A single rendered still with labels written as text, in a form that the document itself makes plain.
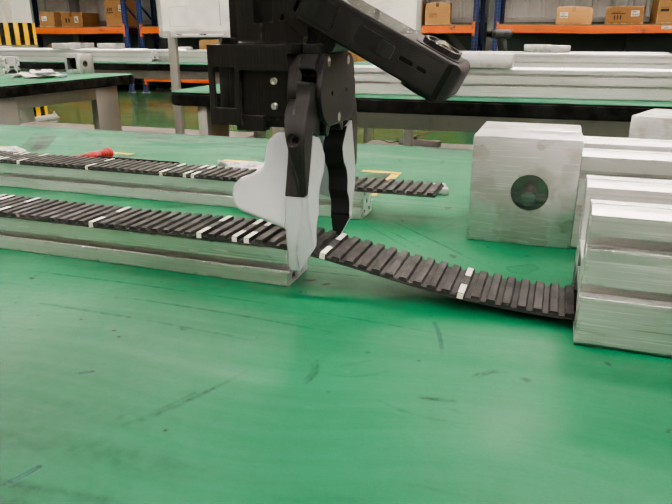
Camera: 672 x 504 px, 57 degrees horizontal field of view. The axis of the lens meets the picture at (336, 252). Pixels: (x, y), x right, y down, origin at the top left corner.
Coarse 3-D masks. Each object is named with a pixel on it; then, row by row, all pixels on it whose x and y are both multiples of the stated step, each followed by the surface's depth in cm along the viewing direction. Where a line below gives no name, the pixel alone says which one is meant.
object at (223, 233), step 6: (228, 222) 50; (234, 222) 50; (240, 222) 51; (246, 222) 50; (252, 222) 50; (222, 228) 48; (228, 228) 49; (234, 228) 48; (240, 228) 49; (210, 234) 47; (216, 234) 47; (222, 234) 47; (228, 234) 47; (222, 240) 47
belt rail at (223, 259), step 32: (0, 224) 54; (32, 224) 53; (64, 224) 52; (64, 256) 53; (96, 256) 51; (128, 256) 50; (160, 256) 49; (192, 256) 49; (224, 256) 47; (256, 256) 46
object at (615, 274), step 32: (608, 192) 41; (640, 192) 40; (608, 224) 35; (640, 224) 34; (576, 256) 45; (608, 256) 35; (640, 256) 35; (576, 288) 44; (608, 288) 37; (640, 288) 35; (576, 320) 39; (608, 320) 36; (640, 320) 36; (640, 352) 37
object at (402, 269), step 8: (400, 256) 46; (408, 256) 47; (416, 256) 47; (392, 264) 45; (400, 264) 45; (408, 264) 45; (416, 264) 45; (384, 272) 44; (392, 272) 43; (400, 272) 44; (408, 272) 44; (392, 280) 43; (400, 280) 43; (408, 280) 43
